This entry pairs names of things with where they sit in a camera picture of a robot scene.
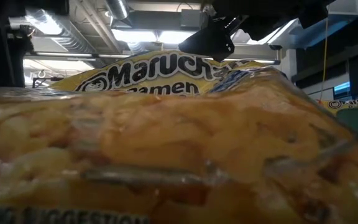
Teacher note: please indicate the orange Maruchan ramen pack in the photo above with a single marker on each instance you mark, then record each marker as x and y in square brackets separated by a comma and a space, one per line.
[350, 104]

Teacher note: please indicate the silver ventilation duct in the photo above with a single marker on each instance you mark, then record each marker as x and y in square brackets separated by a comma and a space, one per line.
[117, 8]

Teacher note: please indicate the blue Maruchan ramen pack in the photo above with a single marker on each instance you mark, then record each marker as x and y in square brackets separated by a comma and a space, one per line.
[166, 149]

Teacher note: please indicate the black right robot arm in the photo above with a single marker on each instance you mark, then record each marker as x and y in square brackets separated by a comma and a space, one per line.
[275, 15]

